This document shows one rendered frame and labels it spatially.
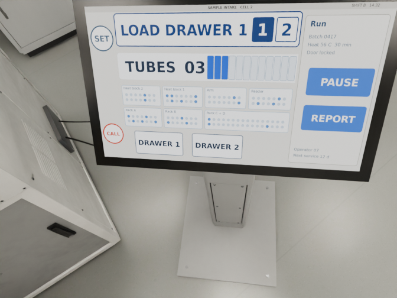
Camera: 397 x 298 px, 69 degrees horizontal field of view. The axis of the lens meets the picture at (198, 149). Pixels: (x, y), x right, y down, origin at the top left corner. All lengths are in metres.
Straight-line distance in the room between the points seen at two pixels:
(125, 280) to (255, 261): 0.62
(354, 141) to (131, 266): 1.24
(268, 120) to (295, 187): 1.11
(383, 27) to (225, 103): 0.26
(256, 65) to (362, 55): 0.16
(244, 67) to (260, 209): 1.09
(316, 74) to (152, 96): 0.28
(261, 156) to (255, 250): 0.96
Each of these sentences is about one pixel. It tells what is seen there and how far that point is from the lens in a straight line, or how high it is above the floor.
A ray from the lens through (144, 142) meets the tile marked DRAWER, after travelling 0.56.
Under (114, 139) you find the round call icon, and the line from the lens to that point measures 0.58.
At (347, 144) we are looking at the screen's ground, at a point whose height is 1.02.
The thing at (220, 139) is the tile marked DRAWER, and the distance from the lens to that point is 0.53.
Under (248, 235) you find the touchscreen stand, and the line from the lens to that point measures 1.46.
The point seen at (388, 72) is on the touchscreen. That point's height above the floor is 1.11.
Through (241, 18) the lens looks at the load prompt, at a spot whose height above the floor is 1.17.
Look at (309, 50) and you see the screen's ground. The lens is 0.50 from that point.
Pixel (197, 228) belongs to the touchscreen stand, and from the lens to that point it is 1.48.
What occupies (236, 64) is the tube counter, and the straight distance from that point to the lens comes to 0.49.
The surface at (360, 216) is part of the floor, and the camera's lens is 1.65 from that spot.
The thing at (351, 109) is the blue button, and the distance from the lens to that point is 0.54.
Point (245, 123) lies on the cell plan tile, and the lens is 0.51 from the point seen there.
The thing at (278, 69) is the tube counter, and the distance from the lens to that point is 0.50.
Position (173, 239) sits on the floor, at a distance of 1.52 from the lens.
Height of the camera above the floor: 1.47
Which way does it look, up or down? 61 degrees down
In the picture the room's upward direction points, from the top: 11 degrees counter-clockwise
